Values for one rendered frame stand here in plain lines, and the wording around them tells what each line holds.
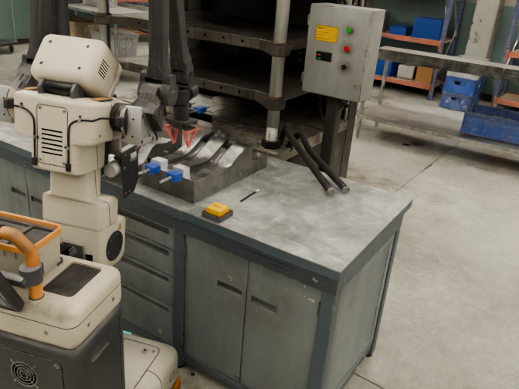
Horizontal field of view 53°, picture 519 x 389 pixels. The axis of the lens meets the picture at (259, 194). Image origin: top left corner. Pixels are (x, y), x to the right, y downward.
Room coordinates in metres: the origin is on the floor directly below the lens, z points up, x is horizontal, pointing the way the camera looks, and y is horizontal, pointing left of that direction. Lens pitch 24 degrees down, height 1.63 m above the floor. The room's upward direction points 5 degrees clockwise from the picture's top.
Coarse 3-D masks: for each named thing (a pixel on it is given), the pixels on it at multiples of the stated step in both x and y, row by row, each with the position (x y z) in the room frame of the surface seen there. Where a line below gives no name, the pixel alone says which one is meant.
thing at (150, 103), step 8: (144, 96) 1.49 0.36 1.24; (152, 96) 1.50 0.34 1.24; (136, 104) 1.47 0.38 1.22; (144, 104) 1.46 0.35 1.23; (152, 104) 1.48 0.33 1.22; (160, 104) 1.53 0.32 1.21; (144, 112) 1.44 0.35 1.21; (152, 112) 1.43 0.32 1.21; (152, 120) 1.45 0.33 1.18; (160, 120) 1.46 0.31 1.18; (152, 128) 1.48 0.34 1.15; (160, 128) 1.47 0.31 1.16
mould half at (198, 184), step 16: (192, 144) 2.04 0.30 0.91; (208, 144) 2.03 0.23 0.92; (240, 144) 2.02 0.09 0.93; (192, 160) 1.93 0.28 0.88; (224, 160) 1.93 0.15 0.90; (240, 160) 1.95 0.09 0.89; (256, 160) 2.06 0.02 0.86; (144, 176) 1.83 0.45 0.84; (160, 176) 1.79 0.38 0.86; (192, 176) 1.75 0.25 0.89; (208, 176) 1.77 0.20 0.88; (224, 176) 1.86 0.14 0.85; (240, 176) 1.96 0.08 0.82; (176, 192) 1.75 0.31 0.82; (192, 192) 1.71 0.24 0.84; (208, 192) 1.78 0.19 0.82
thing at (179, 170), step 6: (174, 168) 1.76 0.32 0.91; (180, 168) 1.75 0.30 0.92; (186, 168) 1.76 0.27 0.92; (168, 174) 1.72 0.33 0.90; (174, 174) 1.72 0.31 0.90; (180, 174) 1.73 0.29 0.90; (186, 174) 1.76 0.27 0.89; (162, 180) 1.68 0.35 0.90; (168, 180) 1.70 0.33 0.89; (174, 180) 1.71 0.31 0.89; (180, 180) 1.73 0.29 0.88
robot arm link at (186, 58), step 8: (176, 0) 1.64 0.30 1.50; (176, 8) 1.65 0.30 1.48; (176, 16) 1.66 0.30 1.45; (184, 16) 1.70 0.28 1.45; (176, 24) 1.67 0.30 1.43; (184, 24) 1.70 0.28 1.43; (176, 32) 1.68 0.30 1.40; (184, 32) 1.70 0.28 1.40; (176, 40) 1.69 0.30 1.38; (184, 40) 1.71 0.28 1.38; (176, 48) 1.69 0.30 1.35; (184, 48) 1.71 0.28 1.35; (176, 56) 1.71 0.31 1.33; (184, 56) 1.71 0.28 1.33; (176, 64) 1.72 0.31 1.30; (184, 64) 1.71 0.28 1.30; (192, 64) 1.77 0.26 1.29; (176, 72) 1.74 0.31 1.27; (184, 72) 1.72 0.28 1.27; (176, 80) 1.74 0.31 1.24; (184, 80) 1.73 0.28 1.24
